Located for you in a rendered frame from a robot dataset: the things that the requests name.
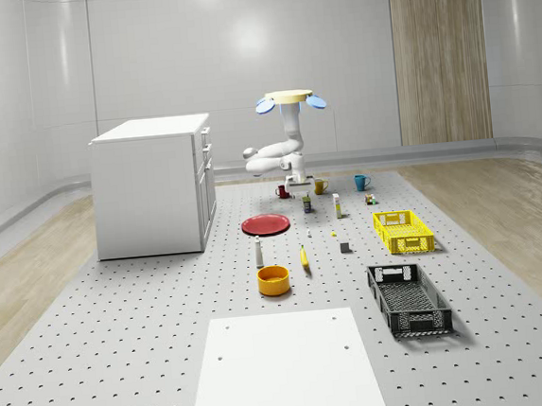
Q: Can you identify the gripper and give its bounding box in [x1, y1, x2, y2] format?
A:
[282, 173, 317, 200]

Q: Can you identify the red plate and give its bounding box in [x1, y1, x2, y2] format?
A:
[239, 211, 293, 238]

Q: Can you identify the blue mug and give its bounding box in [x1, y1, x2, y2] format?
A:
[353, 172, 375, 193]

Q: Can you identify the banana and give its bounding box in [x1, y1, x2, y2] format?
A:
[299, 243, 313, 276]

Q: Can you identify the small white bottle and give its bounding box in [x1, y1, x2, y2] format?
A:
[253, 235, 266, 269]

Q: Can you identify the yellow bowl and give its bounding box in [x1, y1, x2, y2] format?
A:
[254, 263, 293, 300]

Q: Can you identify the yellow basket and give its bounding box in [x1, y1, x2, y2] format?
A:
[371, 206, 438, 257]

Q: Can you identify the white cabinet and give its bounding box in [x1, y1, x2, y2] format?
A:
[85, 112, 223, 263]

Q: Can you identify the dark grey basket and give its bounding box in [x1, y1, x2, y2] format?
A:
[365, 258, 456, 344]

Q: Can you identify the white board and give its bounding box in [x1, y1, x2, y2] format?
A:
[178, 303, 392, 406]

